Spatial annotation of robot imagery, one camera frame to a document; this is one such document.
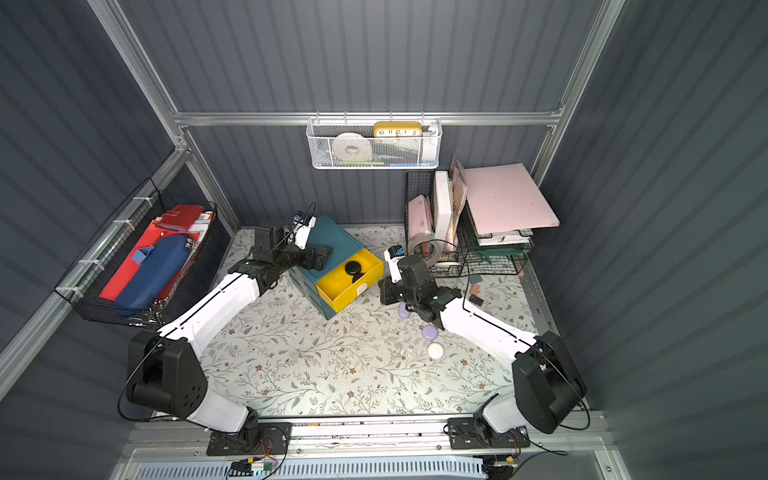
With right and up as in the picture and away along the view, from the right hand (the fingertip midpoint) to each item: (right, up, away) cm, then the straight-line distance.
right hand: (387, 287), depth 84 cm
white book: (+17, +23, +7) cm, 30 cm away
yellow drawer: (-14, 0, +1) cm, 14 cm away
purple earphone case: (+5, -9, +10) cm, 15 cm away
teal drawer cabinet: (-19, +16, +5) cm, 25 cm away
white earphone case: (+14, -19, +4) cm, 24 cm away
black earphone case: (-10, +5, +3) cm, 12 cm away
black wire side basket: (-63, +3, -23) cm, 67 cm away
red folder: (-56, +19, -5) cm, 59 cm away
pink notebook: (+11, +23, +22) cm, 34 cm away
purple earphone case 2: (+13, -15, +7) cm, 21 cm away
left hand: (-19, +12, +1) cm, 23 cm away
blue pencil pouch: (-54, +6, -15) cm, 56 cm away
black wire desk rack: (+28, +9, +15) cm, 33 cm away
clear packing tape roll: (+15, +14, +16) cm, 26 cm away
